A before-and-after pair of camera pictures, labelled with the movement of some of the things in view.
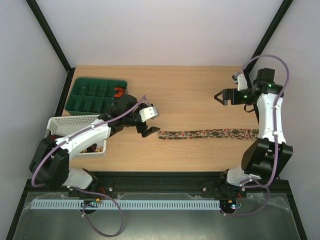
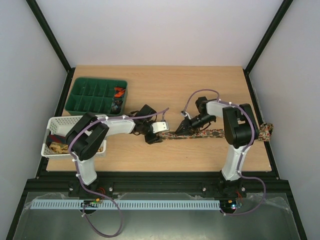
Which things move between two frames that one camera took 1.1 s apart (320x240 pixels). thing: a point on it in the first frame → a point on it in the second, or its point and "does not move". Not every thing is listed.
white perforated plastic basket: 64,126 does not move
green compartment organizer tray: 91,96 does not move
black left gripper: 141,130 → 153,139
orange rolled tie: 118,92 does not move
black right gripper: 230,96 → 188,123
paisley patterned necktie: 228,134 does not move
